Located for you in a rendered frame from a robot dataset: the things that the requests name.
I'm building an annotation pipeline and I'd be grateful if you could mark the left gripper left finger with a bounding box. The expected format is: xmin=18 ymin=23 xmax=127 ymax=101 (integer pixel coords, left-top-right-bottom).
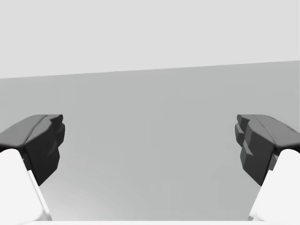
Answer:
xmin=0 ymin=114 xmax=66 ymax=222

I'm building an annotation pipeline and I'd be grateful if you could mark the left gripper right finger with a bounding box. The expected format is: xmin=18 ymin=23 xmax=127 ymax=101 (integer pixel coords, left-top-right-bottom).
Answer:
xmin=235 ymin=114 xmax=300 ymax=222

